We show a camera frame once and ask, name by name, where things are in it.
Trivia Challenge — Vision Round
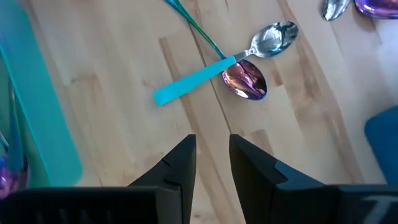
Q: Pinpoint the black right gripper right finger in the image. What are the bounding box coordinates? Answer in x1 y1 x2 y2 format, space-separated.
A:
229 133 398 224

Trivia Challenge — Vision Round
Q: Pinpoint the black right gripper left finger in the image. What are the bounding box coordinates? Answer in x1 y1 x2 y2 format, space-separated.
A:
0 134 197 224

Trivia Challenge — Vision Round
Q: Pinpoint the iridescent rainbow metal spoon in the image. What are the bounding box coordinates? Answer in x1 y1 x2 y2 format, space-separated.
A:
163 0 268 101
353 0 398 20
0 102 29 200

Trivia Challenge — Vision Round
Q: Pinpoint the dark blue plastic bin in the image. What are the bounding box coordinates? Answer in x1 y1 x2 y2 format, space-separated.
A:
363 105 398 186

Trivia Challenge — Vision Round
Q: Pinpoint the translucent green plastic tray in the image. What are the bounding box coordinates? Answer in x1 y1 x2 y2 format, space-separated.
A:
0 0 84 200

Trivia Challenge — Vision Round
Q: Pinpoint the teal handled silver spoon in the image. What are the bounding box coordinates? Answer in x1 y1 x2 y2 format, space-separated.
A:
153 20 300 107

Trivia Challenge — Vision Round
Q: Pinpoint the light blue handled silver spoon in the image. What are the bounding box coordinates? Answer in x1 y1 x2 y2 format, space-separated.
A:
321 0 351 22

